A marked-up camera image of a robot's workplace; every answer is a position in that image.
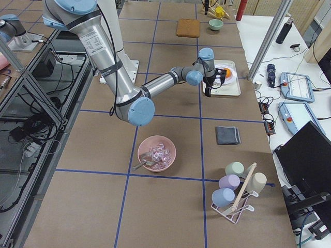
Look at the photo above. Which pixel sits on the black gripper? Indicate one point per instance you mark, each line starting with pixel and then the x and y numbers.
pixel 207 7
pixel 212 76

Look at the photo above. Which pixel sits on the white round plate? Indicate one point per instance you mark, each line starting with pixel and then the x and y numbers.
pixel 232 78

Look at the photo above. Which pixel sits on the orange fruit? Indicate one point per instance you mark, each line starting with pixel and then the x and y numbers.
pixel 228 72

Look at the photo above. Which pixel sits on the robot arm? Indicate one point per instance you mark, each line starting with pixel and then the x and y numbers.
pixel 97 27

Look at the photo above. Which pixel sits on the cream bear serving tray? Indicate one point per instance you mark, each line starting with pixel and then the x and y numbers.
pixel 232 90

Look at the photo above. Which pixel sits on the brown wooden tray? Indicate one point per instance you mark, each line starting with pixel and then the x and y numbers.
pixel 189 28

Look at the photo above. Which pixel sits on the yellow mug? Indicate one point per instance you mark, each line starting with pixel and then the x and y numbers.
pixel 219 12

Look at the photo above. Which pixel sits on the green ceramic bowl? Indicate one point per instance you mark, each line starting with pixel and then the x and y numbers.
pixel 215 24

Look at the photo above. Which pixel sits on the red cylinder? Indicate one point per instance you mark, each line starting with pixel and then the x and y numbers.
pixel 241 9

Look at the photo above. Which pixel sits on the folded grey cloth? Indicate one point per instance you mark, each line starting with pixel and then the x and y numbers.
pixel 227 135

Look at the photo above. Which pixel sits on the folded dark blue umbrella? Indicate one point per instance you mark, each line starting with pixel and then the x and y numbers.
pixel 271 75

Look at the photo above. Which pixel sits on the pink bowl of ice cubes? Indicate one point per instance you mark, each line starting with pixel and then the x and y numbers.
pixel 159 150

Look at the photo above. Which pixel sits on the black water bottle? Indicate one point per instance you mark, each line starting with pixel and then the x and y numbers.
pixel 284 31

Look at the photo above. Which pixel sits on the green plastic cup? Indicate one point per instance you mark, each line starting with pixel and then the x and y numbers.
pixel 234 168

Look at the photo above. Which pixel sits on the far teach pendant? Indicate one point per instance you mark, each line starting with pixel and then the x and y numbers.
pixel 296 87

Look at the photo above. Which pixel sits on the teach pendant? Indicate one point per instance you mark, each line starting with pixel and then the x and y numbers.
pixel 296 114
pixel 296 87

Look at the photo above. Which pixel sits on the near teach pendant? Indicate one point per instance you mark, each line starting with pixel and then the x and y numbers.
pixel 296 114

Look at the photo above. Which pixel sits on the metal scoop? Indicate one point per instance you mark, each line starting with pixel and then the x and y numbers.
pixel 142 164

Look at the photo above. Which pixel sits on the purple plastic cup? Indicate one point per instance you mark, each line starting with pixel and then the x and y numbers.
pixel 230 181

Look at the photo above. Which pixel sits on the beige plastic cup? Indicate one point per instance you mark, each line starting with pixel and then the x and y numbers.
pixel 258 182

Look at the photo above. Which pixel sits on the blue plastic cup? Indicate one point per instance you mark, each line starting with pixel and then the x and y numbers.
pixel 223 197

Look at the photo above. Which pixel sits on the black laptop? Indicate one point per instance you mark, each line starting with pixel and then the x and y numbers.
pixel 305 159

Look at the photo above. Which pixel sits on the aluminium frame post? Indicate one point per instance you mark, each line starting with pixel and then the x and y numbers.
pixel 271 32

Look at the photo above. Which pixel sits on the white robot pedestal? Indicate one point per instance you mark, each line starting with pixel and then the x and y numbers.
pixel 129 67

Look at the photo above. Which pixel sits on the white wire cup rack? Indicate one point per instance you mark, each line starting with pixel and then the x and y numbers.
pixel 233 214

